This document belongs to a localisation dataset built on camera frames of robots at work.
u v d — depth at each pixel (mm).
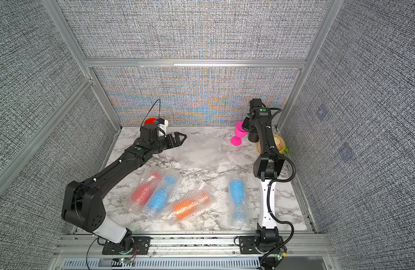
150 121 1021
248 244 731
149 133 638
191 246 747
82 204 431
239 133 977
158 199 786
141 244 734
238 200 791
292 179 560
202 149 1076
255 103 793
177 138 745
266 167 635
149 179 856
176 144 745
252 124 845
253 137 1119
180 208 762
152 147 649
